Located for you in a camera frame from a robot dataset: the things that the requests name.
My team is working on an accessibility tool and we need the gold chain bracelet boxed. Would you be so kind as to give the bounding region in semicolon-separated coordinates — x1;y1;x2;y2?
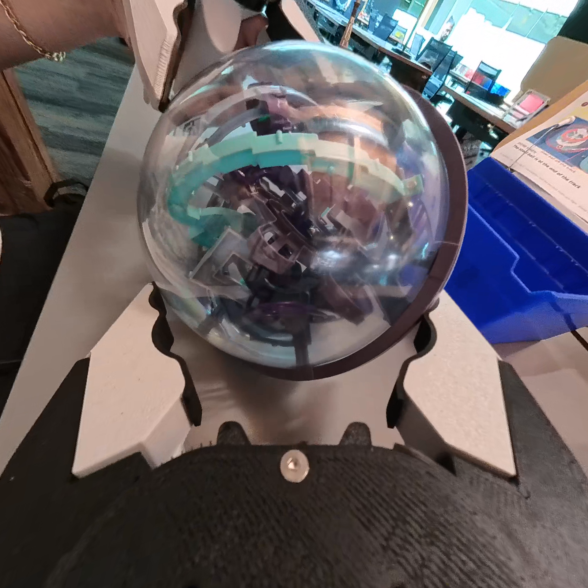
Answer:
0;0;67;62

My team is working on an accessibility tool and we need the clear plastic maze ball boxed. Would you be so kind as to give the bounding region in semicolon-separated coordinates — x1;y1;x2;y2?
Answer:
137;40;468;381

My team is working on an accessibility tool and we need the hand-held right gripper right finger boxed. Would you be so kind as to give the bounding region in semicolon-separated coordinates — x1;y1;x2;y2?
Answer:
386;299;517;481

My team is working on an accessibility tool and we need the black card on cardboard stand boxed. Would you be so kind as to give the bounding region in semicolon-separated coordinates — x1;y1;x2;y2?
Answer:
521;0;588;106

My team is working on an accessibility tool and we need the black water bottle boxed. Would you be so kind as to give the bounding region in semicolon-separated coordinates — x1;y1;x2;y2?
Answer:
43;179;90;212

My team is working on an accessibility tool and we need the person's left hand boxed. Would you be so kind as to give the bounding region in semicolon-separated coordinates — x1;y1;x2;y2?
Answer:
234;13;270;50

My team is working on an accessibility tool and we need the person's left forearm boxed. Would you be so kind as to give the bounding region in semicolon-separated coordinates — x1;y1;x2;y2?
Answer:
0;0;131;72

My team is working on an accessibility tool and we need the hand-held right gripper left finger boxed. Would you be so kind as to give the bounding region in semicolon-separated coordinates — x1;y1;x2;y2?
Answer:
71;284;203;478

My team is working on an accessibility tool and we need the red acrylic stand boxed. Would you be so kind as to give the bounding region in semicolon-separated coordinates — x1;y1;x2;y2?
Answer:
507;89;550;122

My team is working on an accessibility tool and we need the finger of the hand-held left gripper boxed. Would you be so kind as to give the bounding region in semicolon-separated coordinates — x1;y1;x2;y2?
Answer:
124;0;192;112
281;0;323;44

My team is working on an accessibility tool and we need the printed instruction sheet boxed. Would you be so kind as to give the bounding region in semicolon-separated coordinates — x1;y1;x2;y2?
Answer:
491;92;588;221

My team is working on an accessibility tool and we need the blue plastic bin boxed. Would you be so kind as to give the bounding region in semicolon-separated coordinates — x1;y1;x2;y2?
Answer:
443;158;588;345

